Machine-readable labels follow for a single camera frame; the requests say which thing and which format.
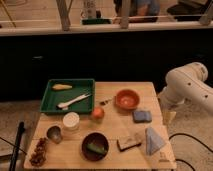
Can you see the white lidded jar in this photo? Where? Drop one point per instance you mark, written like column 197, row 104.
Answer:
column 71, row 121

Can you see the person in blue shirt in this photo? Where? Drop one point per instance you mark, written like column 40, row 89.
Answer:
column 141, row 11

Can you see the small metal cup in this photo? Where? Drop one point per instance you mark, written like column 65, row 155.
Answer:
column 54, row 134

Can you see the yellow corn cob toy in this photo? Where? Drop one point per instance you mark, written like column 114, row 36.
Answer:
column 61, row 87

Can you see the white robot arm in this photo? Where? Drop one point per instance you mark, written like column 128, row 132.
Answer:
column 185, row 82

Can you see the green plastic tray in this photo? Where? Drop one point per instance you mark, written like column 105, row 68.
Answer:
column 52, row 98

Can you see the brown chalkboard eraser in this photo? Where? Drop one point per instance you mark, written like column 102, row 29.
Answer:
column 128, row 142

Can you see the brown grape bunch toy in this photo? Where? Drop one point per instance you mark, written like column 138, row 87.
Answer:
column 38, row 157

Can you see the white bottle on green base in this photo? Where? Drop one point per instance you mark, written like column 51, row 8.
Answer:
column 90, row 15

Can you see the dark brown bowl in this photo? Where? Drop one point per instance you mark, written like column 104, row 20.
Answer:
column 98, row 139

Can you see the blue folded cloth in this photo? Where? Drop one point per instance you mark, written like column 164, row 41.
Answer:
column 154, row 142

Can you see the green pepper toy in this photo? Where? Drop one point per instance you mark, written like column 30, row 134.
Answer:
column 97, row 149

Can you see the black pole stand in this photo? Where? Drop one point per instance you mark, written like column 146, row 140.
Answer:
column 16, row 147

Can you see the small dark screw piece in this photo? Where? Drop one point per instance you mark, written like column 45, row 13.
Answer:
column 105, row 102

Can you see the white plastic spatula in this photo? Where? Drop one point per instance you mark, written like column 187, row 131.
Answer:
column 65, row 105

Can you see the orange peach toy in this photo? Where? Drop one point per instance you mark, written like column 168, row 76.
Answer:
column 98, row 113

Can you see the orange plastic bowl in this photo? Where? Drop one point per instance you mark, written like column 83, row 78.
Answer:
column 127, row 99

